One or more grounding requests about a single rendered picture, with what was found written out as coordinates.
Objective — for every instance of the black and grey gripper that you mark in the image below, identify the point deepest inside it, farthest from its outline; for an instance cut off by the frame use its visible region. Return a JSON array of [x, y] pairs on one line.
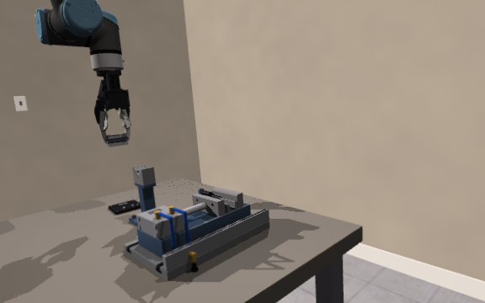
[[116, 100]]

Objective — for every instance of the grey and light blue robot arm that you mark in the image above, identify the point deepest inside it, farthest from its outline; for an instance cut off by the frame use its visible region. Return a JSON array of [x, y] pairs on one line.
[[77, 23]]

